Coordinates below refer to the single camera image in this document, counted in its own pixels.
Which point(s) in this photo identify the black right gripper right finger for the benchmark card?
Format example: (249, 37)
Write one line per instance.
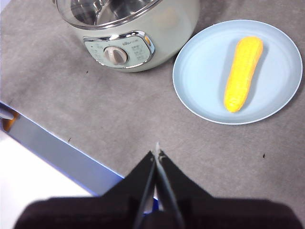
(226, 214)

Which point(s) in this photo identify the pale green electric steamer pot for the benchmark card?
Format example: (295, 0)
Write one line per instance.
(166, 35)

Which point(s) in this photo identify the light blue round plate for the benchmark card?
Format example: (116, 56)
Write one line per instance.
(202, 71)

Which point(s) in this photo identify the glass lid with golden knob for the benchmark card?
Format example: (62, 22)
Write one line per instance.
(81, 23)

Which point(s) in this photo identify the yellow corn cob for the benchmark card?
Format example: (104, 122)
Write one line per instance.
(240, 76)

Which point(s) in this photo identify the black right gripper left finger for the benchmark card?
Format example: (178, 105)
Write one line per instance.
(95, 214)

